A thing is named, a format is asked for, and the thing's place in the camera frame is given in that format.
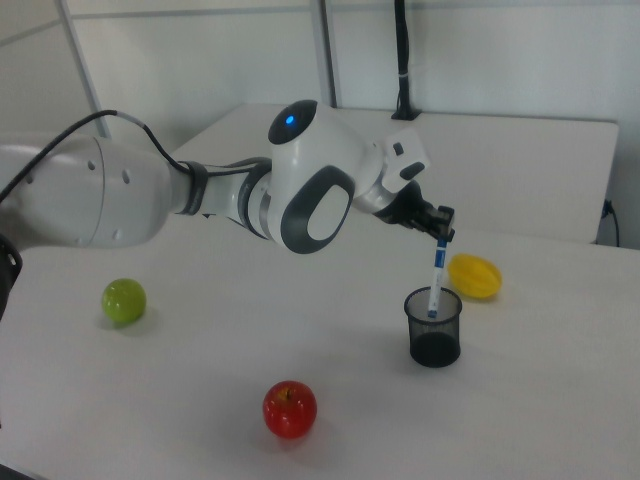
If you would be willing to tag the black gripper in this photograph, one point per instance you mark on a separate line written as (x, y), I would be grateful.
(410, 207)

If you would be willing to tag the blue white marker pen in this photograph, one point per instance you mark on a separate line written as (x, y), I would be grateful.
(437, 272)

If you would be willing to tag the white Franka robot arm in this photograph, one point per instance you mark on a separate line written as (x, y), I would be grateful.
(310, 165)

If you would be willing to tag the black mesh pen cup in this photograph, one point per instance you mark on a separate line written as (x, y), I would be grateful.
(435, 345)

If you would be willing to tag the yellow starfruit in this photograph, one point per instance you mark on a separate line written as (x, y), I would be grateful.
(477, 277)

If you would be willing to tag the black pole with clamp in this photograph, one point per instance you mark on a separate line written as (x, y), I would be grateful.
(403, 50)

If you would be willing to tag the red apple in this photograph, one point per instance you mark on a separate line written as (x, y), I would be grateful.
(290, 410)

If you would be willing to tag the green apple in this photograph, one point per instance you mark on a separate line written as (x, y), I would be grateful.
(124, 301)

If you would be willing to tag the grey aluminium frame post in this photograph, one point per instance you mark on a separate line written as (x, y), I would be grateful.
(82, 65)
(327, 50)

